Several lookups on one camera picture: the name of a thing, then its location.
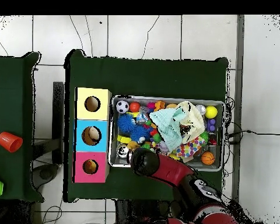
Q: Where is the small brown plush toy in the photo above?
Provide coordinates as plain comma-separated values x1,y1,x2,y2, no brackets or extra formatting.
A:
127,141,141,151

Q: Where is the light blue muslin cloth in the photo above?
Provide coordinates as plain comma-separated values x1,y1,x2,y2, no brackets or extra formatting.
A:
149,107,190,152

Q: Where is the yellow plush duck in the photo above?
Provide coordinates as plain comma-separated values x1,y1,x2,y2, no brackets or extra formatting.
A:
83,159,99,174

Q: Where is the wooden box with three holes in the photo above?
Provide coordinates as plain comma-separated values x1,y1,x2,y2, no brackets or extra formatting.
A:
73,86,113,184

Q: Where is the shallow mesh bin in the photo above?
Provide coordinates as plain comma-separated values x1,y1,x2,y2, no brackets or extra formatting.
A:
108,94,225,173

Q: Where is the blue spiky ball with eyes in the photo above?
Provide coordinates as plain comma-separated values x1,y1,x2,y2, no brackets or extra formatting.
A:
117,113,137,134

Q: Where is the red ball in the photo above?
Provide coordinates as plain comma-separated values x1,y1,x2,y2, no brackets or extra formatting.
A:
129,101,141,113

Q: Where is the small soccer ball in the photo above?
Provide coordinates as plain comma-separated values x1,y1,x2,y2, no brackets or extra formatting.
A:
115,100,130,114

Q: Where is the crushed metal can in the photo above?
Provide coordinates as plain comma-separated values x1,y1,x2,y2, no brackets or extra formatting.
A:
116,143,130,159

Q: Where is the dark green tablecloth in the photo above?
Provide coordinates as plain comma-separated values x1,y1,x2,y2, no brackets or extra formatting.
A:
62,48,229,203
0,51,44,202

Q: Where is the cream muslin cloth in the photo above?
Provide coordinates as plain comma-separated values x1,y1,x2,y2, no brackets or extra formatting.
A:
177,100,206,144

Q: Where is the polka dot cloth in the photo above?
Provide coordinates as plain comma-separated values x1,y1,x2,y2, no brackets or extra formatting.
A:
171,136,206,159

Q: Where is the yellow ball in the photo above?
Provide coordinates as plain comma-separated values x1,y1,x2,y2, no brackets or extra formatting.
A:
204,105,218,119

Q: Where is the small orange basketball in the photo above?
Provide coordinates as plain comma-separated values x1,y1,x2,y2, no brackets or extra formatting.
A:
200,151,216,166

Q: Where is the orange plastic cup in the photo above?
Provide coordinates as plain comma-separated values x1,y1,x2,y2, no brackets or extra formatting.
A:
0,131,23,153

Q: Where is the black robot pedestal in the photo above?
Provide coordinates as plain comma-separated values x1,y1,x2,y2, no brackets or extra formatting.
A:
115,199,171,224

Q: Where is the black power cable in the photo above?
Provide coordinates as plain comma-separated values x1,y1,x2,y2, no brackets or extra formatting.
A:
227,129,280,139

